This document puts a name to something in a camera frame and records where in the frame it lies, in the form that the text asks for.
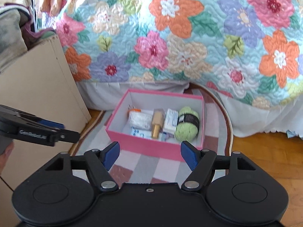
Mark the purple cloth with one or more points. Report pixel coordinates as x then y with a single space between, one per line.
37 36

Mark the pink cardboard box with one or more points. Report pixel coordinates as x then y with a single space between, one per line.
146 150

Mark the blue wet wipes pack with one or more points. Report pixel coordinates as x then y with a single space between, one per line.
139 132

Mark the beige cabinet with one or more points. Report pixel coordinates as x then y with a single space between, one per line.
42 87

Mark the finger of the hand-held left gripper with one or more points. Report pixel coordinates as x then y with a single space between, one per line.
69 137
51 124

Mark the light blue cloth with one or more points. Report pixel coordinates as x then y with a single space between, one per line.
293 133

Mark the floral quilt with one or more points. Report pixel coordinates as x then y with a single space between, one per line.
189 52

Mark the green yarn ball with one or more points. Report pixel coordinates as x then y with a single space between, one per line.
185 130

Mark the white tissue pack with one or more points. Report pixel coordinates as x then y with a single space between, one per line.
171 120

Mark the gold bottle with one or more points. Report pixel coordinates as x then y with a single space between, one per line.
157 120

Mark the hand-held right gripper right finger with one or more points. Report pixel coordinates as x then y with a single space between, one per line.
189 155

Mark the checkered rug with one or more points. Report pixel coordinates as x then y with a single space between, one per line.
146 170

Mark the grey cloth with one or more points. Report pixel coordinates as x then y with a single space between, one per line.
11 33

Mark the clear floss pick box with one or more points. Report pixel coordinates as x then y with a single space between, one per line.
139 119

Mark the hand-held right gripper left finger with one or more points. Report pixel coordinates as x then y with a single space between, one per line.
112 153

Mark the orange makeup sponge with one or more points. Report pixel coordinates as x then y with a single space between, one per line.
135 110

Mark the person's left hand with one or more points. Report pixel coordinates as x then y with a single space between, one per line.
4 158

